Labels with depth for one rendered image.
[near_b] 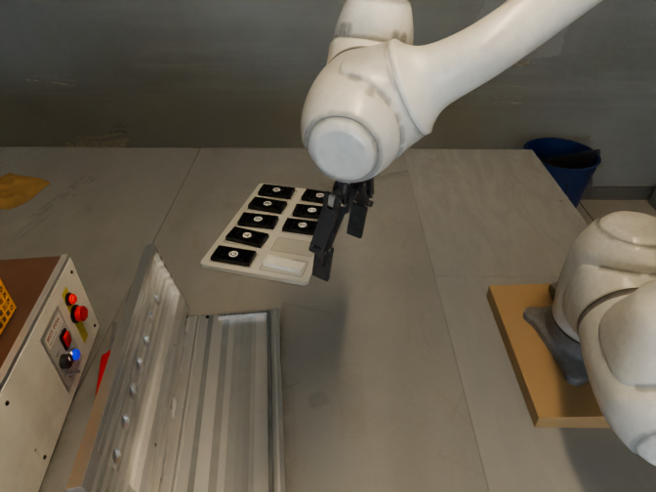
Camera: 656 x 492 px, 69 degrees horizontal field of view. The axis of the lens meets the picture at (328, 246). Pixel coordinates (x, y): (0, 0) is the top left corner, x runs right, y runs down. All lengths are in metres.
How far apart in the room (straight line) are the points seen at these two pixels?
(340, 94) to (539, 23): 0.20
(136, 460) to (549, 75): 2.76
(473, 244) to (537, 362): 0.40
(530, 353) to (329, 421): 0.40
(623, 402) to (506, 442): 0.24
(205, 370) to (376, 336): 0.34
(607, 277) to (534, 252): 0.47
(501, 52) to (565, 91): 2.62
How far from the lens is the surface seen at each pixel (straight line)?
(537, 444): 0.91
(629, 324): 0.72
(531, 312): 1.04
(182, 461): 0.84
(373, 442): 0.85
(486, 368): 0.98
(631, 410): 0.72
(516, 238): 1.32
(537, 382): 0.95
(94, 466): 0.66
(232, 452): 0.83
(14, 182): 1.73
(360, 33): 0.61
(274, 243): 1.20
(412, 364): 0.95
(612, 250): 0.84
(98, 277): 1.23
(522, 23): 0.52
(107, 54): 3.03
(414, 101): 0.48
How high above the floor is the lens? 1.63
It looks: 37 degrees down
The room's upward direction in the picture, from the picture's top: straight up
